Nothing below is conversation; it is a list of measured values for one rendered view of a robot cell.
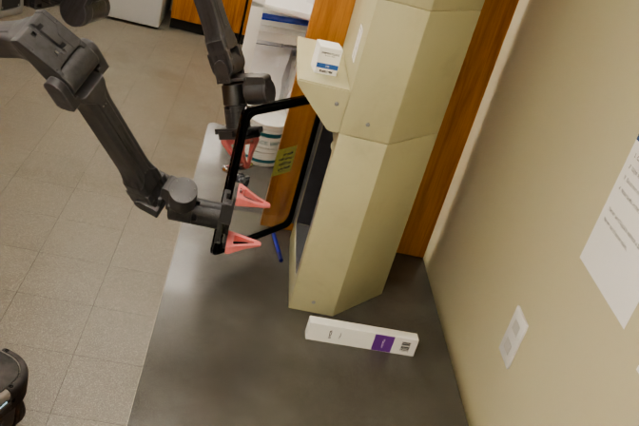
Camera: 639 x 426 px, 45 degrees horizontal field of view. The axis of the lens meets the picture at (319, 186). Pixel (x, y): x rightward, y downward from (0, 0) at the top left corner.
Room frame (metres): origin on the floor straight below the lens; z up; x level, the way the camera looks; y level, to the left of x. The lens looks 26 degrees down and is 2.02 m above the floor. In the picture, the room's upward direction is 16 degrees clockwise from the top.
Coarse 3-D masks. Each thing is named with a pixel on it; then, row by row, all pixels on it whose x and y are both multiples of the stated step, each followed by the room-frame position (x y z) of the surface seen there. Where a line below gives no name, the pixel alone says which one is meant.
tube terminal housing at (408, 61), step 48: (384, 0) 1.53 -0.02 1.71; (384, 48) 1.54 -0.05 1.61; (432, 48) 1.59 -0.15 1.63; (384, 96) 1.54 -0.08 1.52; (432, 96) 1.64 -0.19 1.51; (336, 144) 1.53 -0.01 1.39; (384, 144) 1.55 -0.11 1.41; (432, 144) 1.70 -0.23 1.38; (336, 192) 1.54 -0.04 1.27; (384, 192) 1.59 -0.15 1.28; (336, 240) 1.54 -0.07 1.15; (384, 240) 1.65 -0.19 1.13; (336, 288) 1.55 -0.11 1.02
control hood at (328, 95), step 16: (304, 48) 1.73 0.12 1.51; (304, 64) 1.62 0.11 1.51; (304, 80) 1.52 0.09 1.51; (320, 80) 1.54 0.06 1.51; (336, 80) 1.57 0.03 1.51; (320, 96) 1.52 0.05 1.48; (336, 96) 1.53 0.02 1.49; (320, 112) 1.52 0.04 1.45; (336, 112) 1.53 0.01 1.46; (336, 128) 1.53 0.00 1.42
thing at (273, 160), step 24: (240, 120) 1.58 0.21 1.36; (264, 120) 1.64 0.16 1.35; (288, 120) 1.72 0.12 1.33; (312, 120) 1.81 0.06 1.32; (264, 144) 1.66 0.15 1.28; (288, 144) 1.74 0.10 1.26; (240, 168) 1.60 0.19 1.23; (264, 168) 1.68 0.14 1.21; (288, 168) 1.77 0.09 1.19; (264, 192) 1.70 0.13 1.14; (288, 192) 1.79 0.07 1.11; (240, 216) 1.64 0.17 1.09; (264, 216) 1.72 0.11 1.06
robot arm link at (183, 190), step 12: (168, 180) 1.35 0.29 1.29; (180, 180) 1.35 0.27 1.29; (192, 180) 1.36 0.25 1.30; (168, 192) 1.33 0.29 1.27; (180, 192) 1.33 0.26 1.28; (192, 192) 1.34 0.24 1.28; (144, 204) 1.36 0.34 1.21; (180, 204) 1.32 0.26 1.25; (192, 204) 1.34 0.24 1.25; (156, 216) 1.38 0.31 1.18
